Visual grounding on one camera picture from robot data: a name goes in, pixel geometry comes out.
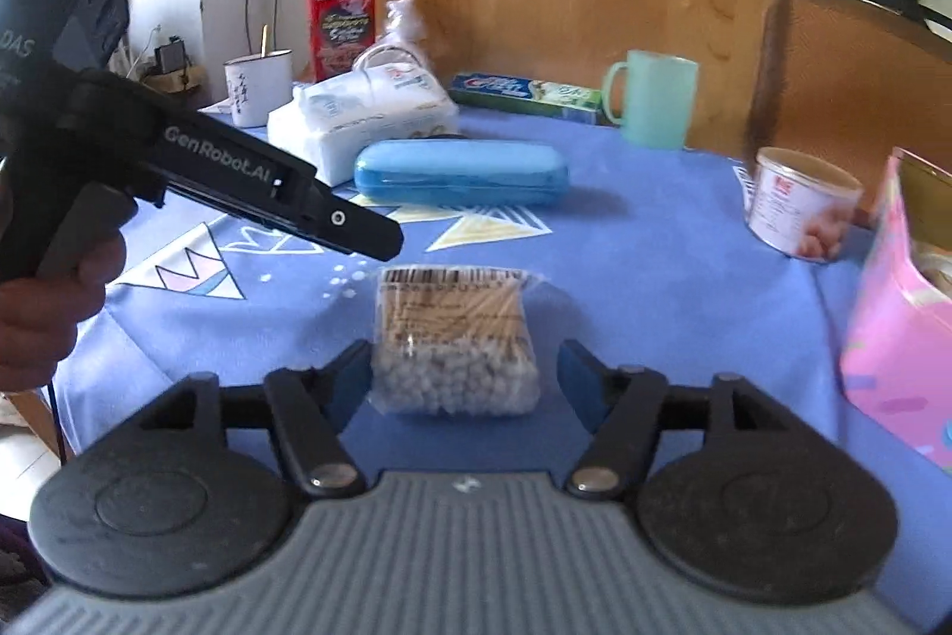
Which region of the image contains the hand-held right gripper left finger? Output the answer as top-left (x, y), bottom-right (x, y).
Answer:
top-left (145, 339), bottom-right (373, 498)

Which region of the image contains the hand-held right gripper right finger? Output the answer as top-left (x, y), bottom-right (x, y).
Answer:
top-left (558, 337), bottom-right (790, 498)

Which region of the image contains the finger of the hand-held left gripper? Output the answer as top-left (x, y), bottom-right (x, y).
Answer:
top-left (269, 175), bottom-right (407, 259)

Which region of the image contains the cotton swab bag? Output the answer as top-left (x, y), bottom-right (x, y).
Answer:
top-left (368, 265), bottom-right (547, 419)

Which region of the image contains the pink gift bag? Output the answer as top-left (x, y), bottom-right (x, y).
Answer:
top-left (839, 148), bottom-right (952, 480)

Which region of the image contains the person's left hand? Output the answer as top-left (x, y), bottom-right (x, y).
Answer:
top-left (0, 229), bottom-right (129, 394)

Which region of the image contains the black small device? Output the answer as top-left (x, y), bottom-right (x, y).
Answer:
top-left (152, 36), bottom-right (195, 74)

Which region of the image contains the white tissue pack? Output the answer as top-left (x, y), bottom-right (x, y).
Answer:
top-left (266, 65), bottom-right (461, 187)

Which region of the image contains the blue printed tablecloth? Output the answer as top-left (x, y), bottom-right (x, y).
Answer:
top-left (52, 80), bottom-right (952, 606)

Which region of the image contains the blue glasses case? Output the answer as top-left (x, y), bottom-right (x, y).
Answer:
top-left (353, 139), bottom-right (571, 208)

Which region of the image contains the white enamel mug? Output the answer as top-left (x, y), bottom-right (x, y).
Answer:
top-left (223, 49), bottom-right (293, 129)

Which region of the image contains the red snack box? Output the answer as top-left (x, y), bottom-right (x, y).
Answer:
top-left (306, 0), bottom-right (378, 83)

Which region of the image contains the green toothpaste box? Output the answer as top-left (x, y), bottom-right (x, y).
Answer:
top-left (448, 71), bottom-right (607, 126)

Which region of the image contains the pink label tin can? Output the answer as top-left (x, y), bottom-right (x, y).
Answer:
top-left (744, 148), bottom-right (865, 264)

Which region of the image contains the green plastic cup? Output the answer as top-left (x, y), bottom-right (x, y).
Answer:
top-left (601, 49), bottom-right (700, 151)

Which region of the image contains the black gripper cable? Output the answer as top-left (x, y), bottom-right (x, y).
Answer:
top-left (45, 382), bottom-right (71, 465)

